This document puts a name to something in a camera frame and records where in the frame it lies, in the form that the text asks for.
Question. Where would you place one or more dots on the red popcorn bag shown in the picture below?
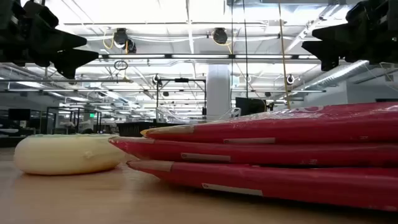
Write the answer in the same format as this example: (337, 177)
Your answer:
(280, 183)
(264, 152)
(280, 129)

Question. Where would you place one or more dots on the black computer monitor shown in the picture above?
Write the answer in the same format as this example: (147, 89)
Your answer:
(248, 106)

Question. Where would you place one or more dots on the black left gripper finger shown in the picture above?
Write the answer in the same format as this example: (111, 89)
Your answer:
(73, 60)
(62, 40)

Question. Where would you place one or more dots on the silver ventilation duct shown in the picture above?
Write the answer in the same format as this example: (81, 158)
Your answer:
(339, 74)

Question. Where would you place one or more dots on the white building pillar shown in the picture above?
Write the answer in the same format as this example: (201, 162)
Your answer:
(218, 93)

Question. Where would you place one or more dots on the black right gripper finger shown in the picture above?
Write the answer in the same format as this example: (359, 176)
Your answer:
(339, 33)
(329, 54)

